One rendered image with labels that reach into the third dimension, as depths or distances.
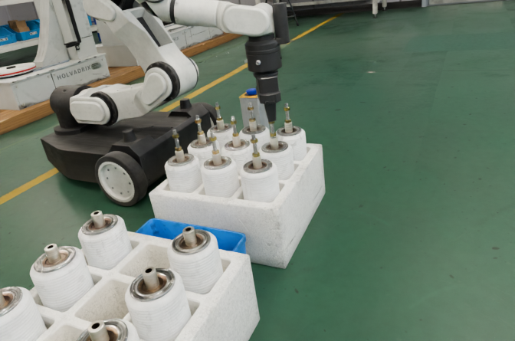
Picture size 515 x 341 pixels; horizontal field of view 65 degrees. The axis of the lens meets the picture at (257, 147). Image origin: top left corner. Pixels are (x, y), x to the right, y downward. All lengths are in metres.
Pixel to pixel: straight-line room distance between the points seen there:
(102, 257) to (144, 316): 0.26
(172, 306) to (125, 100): 1.07
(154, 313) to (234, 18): 0.65
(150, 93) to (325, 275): 0.85
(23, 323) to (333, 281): 0.65
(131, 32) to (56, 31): 1.96
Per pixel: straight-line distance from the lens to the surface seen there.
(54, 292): 0.88
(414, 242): 1.18
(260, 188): 1.01
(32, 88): 3.09
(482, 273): 1.12
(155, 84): 1.46
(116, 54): 3.89
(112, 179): 1.53
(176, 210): 1.15
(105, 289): 0.91
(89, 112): 1.75
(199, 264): 0.78
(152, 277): 0.72
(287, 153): 1.11
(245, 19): 0.99
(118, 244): 0.94
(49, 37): 3.41
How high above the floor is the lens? 0.71
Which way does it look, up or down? 23 degrees down
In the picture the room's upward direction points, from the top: 8 degrees counter-clockwise
